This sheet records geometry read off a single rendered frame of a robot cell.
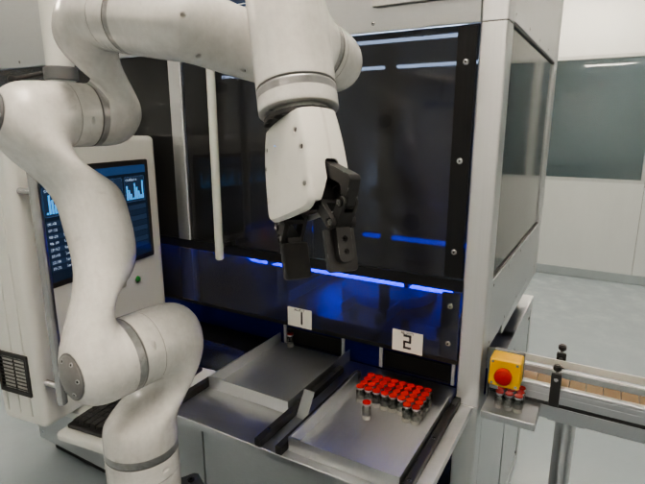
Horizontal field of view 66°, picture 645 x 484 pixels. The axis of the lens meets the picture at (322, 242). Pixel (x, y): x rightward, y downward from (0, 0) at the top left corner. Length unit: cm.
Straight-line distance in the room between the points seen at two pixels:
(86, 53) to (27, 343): 87
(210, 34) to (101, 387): 51
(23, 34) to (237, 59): 173
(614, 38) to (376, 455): 513
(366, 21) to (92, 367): 97
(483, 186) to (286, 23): 78
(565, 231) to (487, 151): 472
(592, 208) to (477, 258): 463
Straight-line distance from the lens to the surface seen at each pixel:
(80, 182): 83
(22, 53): 234
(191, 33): 64
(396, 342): 138
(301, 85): 50
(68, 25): 81
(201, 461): 208
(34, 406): 157
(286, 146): 49
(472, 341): 131
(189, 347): 87
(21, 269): 142
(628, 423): 146
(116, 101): 88
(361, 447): 120
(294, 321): 152
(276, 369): 152
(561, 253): 594
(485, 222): 122
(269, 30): 53
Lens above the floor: 158
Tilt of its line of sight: 13 degrees down
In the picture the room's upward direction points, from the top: straight up
